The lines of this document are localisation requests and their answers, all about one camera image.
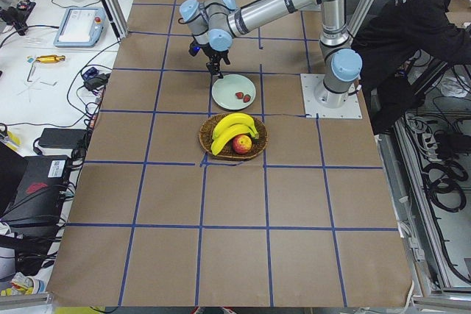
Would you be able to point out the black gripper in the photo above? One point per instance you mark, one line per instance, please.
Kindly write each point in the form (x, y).
(213, 54)

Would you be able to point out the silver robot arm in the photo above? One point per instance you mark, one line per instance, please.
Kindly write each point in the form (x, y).
(215, 23)

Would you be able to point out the light green plate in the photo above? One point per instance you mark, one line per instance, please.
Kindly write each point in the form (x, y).
(224, 91)

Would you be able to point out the yellow banana bunch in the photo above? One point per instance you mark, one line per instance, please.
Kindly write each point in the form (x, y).
(230, 126)

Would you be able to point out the woven wicker basket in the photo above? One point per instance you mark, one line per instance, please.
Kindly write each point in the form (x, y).
(227, 153)

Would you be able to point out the red yellow apple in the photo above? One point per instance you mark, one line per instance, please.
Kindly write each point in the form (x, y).
(242, 144)

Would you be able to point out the teach pendant tablet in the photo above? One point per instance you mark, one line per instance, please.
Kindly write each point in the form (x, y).
(80, 27)

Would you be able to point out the black power adapter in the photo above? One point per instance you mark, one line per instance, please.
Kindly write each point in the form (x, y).
(57, 138)

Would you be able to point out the person in black jacket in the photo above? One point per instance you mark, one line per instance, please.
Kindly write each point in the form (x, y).
(402, 28)

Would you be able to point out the black computer case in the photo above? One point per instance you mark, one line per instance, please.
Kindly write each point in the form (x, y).
(32, 190)

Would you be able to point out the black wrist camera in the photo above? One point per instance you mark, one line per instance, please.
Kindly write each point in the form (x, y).
(193, 49)

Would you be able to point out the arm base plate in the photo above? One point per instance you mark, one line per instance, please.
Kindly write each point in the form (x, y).
(319, 102)

